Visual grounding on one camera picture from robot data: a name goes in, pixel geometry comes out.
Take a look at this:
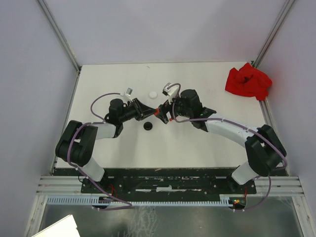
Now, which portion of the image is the aluminium front rail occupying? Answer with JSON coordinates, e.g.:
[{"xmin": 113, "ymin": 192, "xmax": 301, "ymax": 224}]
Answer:
[{"xmin": 37, "ymin": 176, "xmax": 304, "ymax": 197}]

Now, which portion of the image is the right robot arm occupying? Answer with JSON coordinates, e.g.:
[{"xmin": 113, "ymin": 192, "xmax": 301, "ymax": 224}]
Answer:
[{"xmin": 156, "ymin": 84, "xmax": 287, "ymax": 193}]

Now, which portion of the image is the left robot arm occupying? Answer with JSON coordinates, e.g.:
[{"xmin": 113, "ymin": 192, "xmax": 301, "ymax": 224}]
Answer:
[{"xmin": 55, "ymin": 98, "xmax": 157, "ymax": 193}]

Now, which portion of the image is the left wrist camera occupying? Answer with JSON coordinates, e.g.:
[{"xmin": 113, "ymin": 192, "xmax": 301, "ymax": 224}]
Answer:
[{"xmin": 121, "ymin": 88, "xmax": 133, "ymax": 101}]

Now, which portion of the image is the white cable duct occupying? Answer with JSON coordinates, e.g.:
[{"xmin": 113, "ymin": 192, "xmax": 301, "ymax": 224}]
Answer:
[{"xmin": 46, "ymin": 195, "xmax": 233, "ymax": 207}]

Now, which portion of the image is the white paper sheet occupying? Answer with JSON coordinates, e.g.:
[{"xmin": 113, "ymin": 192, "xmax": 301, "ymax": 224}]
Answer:
[{"xmin": 34, "ymin": 215, "xmax": 80, "ymax": 237}]

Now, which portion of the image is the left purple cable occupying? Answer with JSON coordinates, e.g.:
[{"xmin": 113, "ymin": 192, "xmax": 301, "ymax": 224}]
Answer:
[{"xmin": 67, "ymin": 92, "xmax": 133, "ymax": 211}]

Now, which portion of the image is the aluminium frame post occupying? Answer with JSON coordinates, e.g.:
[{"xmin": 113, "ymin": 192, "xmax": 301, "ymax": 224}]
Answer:
[
  {"xmin": 252, "ymin": 0, "xmax": 297, "ymax": 68},
  {"xmin": 36, "ymin": 0, "xmax": 81, "ymax": 72}
]

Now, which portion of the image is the white earbud charging case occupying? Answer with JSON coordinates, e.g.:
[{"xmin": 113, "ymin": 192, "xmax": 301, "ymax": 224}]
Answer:
[{"xmin": 148, "ymin": 91, "xmax": 158, "ymax": 99}]

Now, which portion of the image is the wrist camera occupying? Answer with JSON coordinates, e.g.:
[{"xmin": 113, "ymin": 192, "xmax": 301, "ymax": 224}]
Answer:
[
  {"xmin": 121, "ymin": 88, "xmax": 133, "ymax": 101},
  {"xmin": 162, "ymin": 82, "xmax": 181, "ymax": 104}
]

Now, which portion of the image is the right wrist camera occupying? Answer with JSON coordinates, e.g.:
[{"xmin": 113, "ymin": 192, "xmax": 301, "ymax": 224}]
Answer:
[{"xmin": 162, "ymin": 82, "xmax": 181, "ymax": 104}]

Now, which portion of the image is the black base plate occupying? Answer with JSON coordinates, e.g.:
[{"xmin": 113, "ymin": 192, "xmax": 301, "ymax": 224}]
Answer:
[{"xmin": 80, "ymin": 168, "xmax": 257, "ymax": 196}]

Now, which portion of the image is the black earbud charging case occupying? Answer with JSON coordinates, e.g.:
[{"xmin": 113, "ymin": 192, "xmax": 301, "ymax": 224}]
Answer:
[{"xmin": 143, "ymin": 122, "xmax": 153, "ymax": 131}]

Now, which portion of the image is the right aluminium frame post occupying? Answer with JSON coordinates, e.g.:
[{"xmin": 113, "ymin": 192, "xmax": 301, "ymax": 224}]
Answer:
[{"xmin": 252, "ymin": 0, "xmax": 297, "ymax": 68}]

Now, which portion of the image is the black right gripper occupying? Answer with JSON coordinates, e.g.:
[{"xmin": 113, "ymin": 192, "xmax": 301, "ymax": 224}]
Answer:
[{"xmin": 156, "ymin": 92, "xmax": 193, "ymax": 124}]

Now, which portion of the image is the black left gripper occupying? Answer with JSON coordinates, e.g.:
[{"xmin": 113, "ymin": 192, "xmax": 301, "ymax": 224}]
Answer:
[{"xmin": 119, "ymin": 98, "xmax": 157, "ymax": 123}]

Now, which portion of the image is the orange earbud charging case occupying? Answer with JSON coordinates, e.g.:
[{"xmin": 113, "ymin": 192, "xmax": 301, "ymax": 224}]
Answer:
[{"xmin": 154, "ymin": 108, "xmax": 160, "ymax": 117}]

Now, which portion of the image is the left aluminium frame post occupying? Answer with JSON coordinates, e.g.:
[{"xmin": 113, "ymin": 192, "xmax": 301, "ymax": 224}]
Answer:
[{"xmin": 36, "ymin": 0, "xmax": 81, "ymax": 72}]

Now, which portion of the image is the red cloth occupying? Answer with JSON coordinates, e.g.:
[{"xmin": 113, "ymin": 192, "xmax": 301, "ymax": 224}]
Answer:
[{"xmin": 225, "ymin": 63, "xmax": 273, "ymax": 101}]

